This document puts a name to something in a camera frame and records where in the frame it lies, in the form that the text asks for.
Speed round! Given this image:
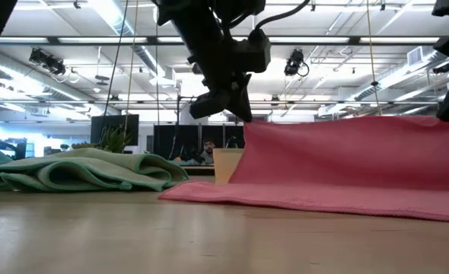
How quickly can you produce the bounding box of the person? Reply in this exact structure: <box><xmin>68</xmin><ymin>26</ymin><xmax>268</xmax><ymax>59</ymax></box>
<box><xmin>199</xmin><ymin>139</ymin><xmax>216</xmax><ymax>165</ymax></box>

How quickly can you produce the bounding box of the translucent orange plastic bin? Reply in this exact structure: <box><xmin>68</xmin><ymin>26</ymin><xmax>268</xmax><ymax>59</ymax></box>
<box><xmin>212</xmin><ymin>148</ymin><xmax>245</xmax><ymax>186</ymax></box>

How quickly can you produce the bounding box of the black ceiling camera with cable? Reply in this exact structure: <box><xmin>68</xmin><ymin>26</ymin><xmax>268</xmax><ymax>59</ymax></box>
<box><xmin>284</xmin><ymin>48</ymin><xmax>310</xmax><ymax>77</ymax></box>

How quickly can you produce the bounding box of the small potted succulent plant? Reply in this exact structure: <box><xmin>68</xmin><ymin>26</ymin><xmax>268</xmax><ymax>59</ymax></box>
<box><xmin>72</xmin><ymin>125</ymin><xmax>134</xmax><ymax>155</ymax></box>

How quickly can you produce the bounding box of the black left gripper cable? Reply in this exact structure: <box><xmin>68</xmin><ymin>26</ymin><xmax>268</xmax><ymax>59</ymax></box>
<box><xmin>253</xmin><ymin>0</ymin><xmax>312</xmax><ymax>33</ymax></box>

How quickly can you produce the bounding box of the pink microfiber towel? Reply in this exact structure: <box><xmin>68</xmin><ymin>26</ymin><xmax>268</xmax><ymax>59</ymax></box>
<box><xmin>158</xmin><ymin>115</ymin><xmax>449</xmax><ymax>224</ymax></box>

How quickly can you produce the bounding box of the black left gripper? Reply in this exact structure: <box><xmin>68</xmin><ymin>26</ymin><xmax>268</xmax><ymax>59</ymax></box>
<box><xmin>170</xmin><ymin>14</ymin><xmax>253</xmax><ymax>123</ymax></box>

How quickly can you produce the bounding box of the overhead light bar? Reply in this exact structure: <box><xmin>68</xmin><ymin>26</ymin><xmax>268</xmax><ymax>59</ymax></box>
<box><xmin>0</xmin><ymin>36</ymin><xmax>441</xmax><ymax>46</ymax></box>

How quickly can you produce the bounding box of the yellow hanging cord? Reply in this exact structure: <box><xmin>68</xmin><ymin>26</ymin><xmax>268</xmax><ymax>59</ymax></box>
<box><xmin>365</xmin><ymin>0</ymin><xmax>384</xmax><ymax>117</ymax></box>

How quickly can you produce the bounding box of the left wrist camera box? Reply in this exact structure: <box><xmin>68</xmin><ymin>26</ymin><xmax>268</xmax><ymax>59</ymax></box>
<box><xmin>234</xmin><ymin>28</ymin><xmax>272</xmax><ymax>74</ymax></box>

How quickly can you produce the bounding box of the black ceiling-mounted device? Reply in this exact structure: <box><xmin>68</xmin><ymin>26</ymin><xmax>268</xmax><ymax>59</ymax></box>
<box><xmin>28</xmin><ymin>47</ymin><xmax>66</xmax><ymax>76</ymax></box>

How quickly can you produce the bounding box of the light green microfiber towel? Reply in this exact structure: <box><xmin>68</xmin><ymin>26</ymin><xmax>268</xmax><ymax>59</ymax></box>
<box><xmin>0</xmin><ymin>147</ymin><xmax>189</xmax><ymax>193</ymax></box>

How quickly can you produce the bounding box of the black monitor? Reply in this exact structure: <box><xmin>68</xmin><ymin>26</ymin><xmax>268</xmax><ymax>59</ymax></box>
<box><xmin>90</xmin><ymin>113</ymin><xmax>140</xmax><ymax>146</ymax></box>

